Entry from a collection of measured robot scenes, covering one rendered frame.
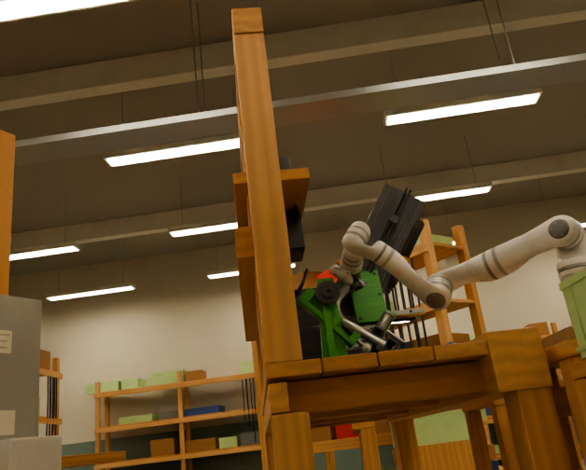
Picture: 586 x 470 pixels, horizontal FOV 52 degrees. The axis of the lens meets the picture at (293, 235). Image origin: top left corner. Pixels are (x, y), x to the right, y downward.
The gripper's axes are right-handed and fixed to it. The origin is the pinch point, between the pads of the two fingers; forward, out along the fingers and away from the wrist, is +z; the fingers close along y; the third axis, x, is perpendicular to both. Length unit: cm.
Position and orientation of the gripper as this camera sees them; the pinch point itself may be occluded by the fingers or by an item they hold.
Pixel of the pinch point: (347, 285)
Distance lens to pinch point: 219.4
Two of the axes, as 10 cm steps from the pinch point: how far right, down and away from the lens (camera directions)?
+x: -6.3, 6.3, -4.5
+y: -7.8, -5.3, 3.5
